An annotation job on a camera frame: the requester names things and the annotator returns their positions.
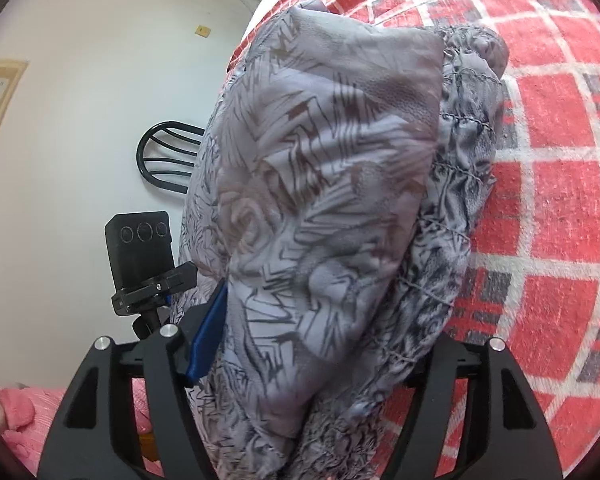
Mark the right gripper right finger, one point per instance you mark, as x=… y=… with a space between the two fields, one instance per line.
x=505 y=434

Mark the grey quilted floral jacket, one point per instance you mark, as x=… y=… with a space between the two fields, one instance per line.
x=339 y=180

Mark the wall light switch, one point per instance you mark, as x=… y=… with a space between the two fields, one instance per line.
x=203 y=31

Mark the red plaid bed blanket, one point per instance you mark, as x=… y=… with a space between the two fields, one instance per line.
x=534 y=277

